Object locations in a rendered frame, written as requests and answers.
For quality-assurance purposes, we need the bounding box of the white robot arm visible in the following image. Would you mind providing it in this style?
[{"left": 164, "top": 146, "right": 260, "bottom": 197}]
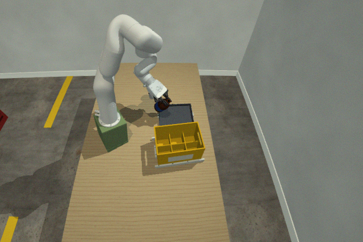
[{"left": 93, "top": 14, "right": 163, "bottom": 128}]

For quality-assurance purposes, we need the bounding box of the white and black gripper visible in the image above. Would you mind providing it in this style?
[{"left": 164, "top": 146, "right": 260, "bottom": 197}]
[{"left": 147, "top": 80, "right": 172, "bottom": 106}]

